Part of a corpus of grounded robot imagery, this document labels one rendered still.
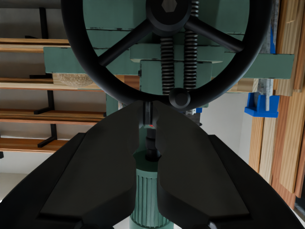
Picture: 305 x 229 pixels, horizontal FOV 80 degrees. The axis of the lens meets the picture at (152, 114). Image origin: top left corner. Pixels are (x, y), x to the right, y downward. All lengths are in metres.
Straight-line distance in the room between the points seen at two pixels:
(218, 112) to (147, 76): 2.77
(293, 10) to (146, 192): 1.63
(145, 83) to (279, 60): 0.34
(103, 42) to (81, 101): 2.75
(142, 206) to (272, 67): 0.57
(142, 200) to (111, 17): 0.55
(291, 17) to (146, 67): 1.58
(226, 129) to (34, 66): 3.20
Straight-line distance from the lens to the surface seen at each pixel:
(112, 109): 0.80
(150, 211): 0.70
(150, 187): 0.65
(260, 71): 0.53
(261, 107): 1.40
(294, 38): 1.86
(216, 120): 3.11
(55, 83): 0.68
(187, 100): 0.22
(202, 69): 0.37
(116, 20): 0.47
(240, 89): 0.63
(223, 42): 0.30
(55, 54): 0.51
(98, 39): 0.48
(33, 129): 3.71
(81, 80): 0.50
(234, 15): 0.51
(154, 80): 0.36
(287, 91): 1.85
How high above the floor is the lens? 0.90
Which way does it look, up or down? 12 degrees up
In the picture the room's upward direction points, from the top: 178 degrees counter-clockwise
